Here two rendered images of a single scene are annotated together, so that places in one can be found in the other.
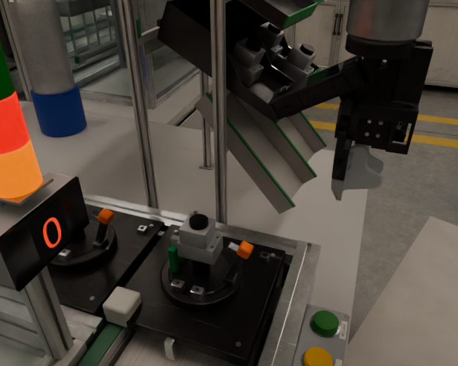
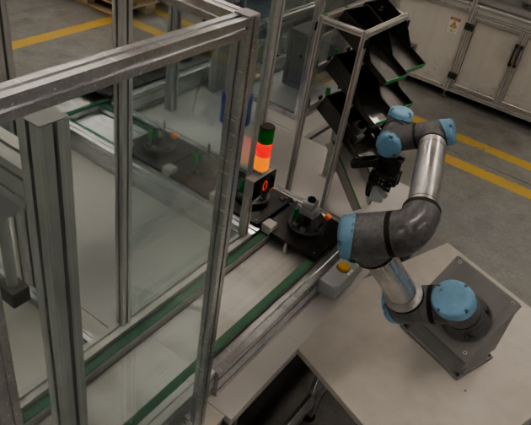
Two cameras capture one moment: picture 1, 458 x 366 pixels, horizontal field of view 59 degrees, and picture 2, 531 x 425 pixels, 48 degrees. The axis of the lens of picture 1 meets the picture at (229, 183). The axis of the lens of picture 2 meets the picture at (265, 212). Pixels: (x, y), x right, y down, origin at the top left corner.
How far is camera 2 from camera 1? 1.51 m
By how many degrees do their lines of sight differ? 9
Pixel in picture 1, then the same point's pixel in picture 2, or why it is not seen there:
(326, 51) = (495, 81)
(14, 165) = (265, 162)
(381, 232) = not seen: hidden behind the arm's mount
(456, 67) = not seen: outside the picture
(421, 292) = (414, 271)
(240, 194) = (339, 198)
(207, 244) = (313, 210)
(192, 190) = (310, 187)
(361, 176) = (376, 196)
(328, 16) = (507, 44)
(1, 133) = (266, 153)
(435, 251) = (436, 259)
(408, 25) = not seen: hidden behind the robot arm
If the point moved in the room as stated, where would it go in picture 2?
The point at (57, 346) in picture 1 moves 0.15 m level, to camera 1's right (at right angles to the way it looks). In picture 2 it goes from (244, 230) to (285, 242)
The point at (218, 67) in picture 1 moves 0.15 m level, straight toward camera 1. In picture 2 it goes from (340, 133) to (334, 153)
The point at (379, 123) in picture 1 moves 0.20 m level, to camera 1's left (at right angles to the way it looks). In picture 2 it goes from (383, 180) to (323, 163)
